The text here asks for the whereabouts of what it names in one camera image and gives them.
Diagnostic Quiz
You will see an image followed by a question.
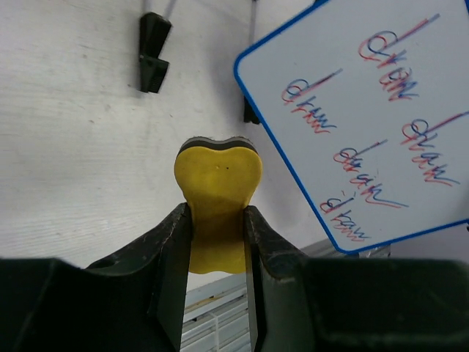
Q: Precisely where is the blue framed whiteboard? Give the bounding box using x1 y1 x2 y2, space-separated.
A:
234 1 468 253

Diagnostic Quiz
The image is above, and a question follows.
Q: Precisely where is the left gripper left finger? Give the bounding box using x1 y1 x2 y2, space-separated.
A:
1 203 192 351

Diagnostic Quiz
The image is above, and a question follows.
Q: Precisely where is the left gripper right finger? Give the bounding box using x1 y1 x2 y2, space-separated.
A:
243 206 468 351

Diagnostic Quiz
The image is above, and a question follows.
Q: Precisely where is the yellow bone-shaped eraser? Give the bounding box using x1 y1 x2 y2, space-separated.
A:
174 136 262 274

